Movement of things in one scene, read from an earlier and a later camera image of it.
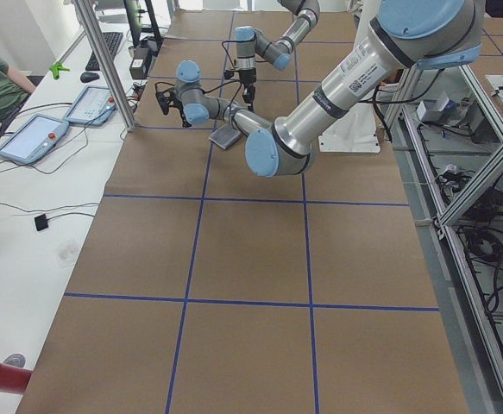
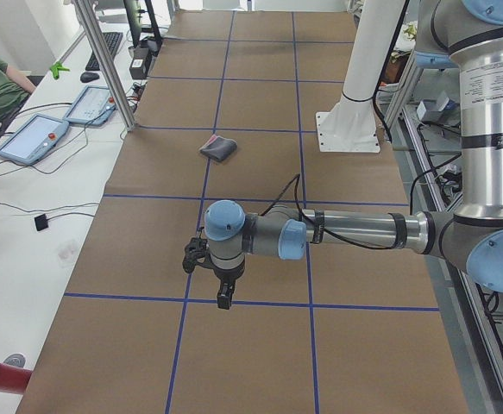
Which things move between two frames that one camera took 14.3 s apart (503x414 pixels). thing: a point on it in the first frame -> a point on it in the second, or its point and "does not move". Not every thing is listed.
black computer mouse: (89, 77) does not move
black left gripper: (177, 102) -> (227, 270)
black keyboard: (112, 40) does not move
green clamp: (55, 68) does not move
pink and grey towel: (225, 135) -> (218, 147)
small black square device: (40, 222) does not move
